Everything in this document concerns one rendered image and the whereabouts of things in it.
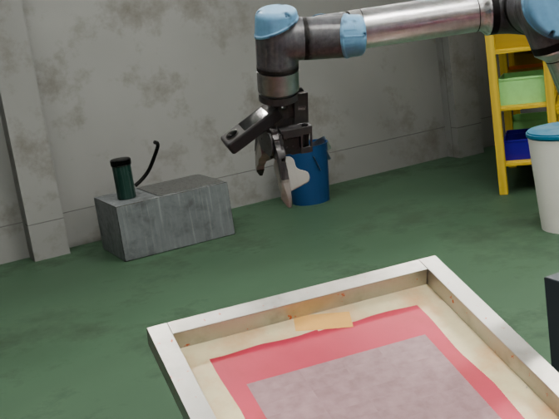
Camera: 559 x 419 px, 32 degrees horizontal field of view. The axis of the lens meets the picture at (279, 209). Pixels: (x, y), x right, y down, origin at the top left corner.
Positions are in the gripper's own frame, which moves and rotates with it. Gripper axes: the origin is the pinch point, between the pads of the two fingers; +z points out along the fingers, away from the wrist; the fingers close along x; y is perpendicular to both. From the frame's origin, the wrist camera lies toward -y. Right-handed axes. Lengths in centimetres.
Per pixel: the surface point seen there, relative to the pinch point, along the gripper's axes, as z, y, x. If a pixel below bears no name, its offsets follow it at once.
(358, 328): 18.2, 6.9, -23.5
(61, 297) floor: 290, 1, 436
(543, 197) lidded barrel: 228, 320, 325
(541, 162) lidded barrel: 203, 318, 329
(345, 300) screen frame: 17.0, 8.0, -15.9
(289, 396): 18.3, -11.7, -35.9
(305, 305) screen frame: 15.8, -0.1, -16.0
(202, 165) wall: 294, 160, 605
